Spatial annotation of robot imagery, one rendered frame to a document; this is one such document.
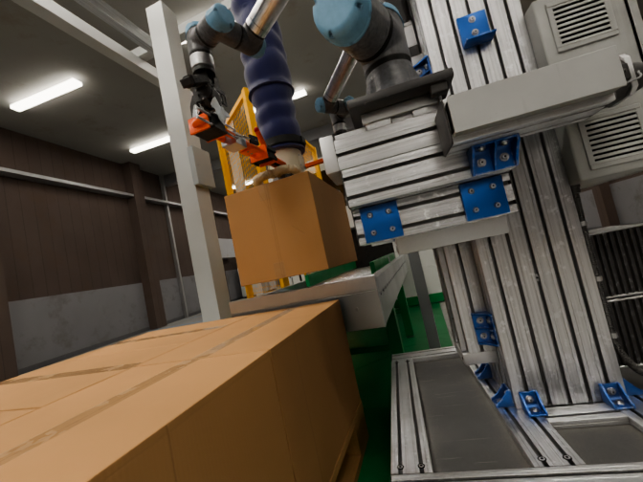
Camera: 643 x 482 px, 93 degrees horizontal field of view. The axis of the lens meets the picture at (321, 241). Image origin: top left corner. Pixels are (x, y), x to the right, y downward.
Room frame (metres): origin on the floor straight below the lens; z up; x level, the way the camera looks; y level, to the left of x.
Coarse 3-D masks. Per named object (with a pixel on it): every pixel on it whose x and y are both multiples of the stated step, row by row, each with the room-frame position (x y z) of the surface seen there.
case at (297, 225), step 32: (256, 192) 1.27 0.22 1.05; (288, 192) 1.23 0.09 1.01; (320, 192) 1.30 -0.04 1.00; (256, 224) 1.27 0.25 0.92; (288, 224) 1.23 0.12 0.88; (320, 224) 1.20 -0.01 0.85; (256, 256) 1.28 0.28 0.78; (288, 256) 1.24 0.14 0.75; (320, 256) 1.20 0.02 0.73; (352, 256) 1.66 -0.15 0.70
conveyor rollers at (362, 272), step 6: (354, 270) 3.25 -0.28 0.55; (360, 270) 3.04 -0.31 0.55; (366, 270) 2.76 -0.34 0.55; (336, 276) 2.75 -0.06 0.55; (342, 276) 2.55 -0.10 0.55; (348, 276) 2.43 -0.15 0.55; (354, 276) 2.25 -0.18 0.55; (360, 276) 2.14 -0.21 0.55; (324, 282) 2.31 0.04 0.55; (330, 282) 2.20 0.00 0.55
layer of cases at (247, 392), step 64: (256, 320) 1.14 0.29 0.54; (320, 320) 1.00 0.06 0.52; (0, 384) 0.94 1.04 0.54; (64, 384) 0.75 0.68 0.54; (128, 384) 0.63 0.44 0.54; (192, 384) 0.54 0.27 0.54; (256, 384) 0.61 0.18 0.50; (320, 384) 0.90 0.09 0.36; (0, 448) 0.44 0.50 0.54; (64, 448) 0.40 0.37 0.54; (128, 448) 0.36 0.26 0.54; (192, 448) 0.44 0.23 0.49; (256, 448) 0.57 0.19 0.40; (320, 448) 0.82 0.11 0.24
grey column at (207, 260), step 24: (168, 24) 2.32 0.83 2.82; (168, 48) 2.28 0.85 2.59; (168, 72) 2.29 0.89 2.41; (168, 96) 2.30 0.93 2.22; (168, 120) 2.32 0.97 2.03; (192, 144) 2.33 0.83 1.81; (192, 192) 2.29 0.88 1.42; (192, 216) 2.30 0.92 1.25; (192, 240) 2.31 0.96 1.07; (216, 240) 2.40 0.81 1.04; (192, 264) 2.32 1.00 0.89; (216, 264) 2.35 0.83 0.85; (216, 288) 2.30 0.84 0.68; (216, 312) 2.28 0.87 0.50
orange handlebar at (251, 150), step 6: (192, 120) 0.90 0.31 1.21; (198, 120) 0.90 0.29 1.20; (192, 126) 0.92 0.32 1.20; (222, 138) 1.04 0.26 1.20; (252, 144) 1.15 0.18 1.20; (240, 150) 1.16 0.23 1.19; (246, 150) 1.16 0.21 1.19; (252, 150) 1.17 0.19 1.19; (258, 150) 1.20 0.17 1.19; (252, 156) 1.24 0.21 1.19; (282, 162) 1.40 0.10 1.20; (312, 162) 1.51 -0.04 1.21; (318, 162) 1.51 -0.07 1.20
